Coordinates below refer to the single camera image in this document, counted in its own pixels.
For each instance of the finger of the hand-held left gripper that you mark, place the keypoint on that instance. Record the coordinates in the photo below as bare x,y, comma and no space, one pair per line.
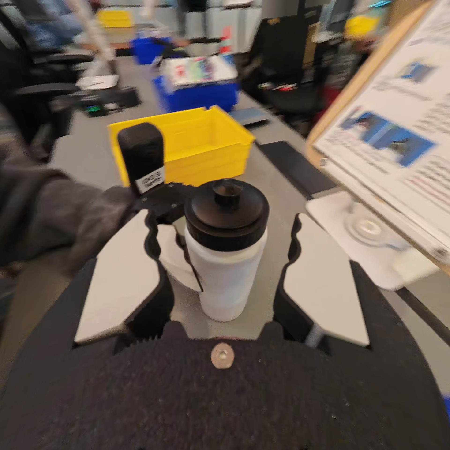
175,260

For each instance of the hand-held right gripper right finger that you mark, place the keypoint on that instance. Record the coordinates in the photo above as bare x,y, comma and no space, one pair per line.
323,288

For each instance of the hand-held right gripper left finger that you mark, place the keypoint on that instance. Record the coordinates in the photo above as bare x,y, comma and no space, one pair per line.
119,281

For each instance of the white plastic bottle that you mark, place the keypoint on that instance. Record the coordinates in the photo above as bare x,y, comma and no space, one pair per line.
225,281

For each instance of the black bottle lid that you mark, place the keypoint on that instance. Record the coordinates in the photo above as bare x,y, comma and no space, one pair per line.
225,218

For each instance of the yellow plastic bin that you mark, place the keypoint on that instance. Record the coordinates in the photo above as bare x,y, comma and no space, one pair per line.
114,17
211,140
362,26

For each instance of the person's left forearm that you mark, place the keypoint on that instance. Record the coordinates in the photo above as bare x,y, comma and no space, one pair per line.
52,218

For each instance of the black power adapter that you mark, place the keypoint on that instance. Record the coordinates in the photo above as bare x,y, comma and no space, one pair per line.
126,96

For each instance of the black charger with green light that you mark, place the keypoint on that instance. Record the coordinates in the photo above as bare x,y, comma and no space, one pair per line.
95,108

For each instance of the white document stand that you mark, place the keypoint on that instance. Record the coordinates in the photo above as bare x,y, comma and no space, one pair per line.
334,218

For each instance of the blue plastic bin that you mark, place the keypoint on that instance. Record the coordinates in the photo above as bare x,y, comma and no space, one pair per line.
147,51
200,98

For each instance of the colourful puzzle box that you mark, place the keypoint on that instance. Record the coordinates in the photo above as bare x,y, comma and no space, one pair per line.
200,70

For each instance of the silver pouch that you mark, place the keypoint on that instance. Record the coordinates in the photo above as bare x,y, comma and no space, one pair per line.
249,116

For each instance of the black office chair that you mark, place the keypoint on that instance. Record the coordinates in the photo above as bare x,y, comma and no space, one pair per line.
28,77

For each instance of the instruction sheet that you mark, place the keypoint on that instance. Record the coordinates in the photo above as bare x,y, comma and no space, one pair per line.
404,105

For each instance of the wooden clipboard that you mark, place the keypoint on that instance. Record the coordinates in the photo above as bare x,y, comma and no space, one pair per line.
351,88

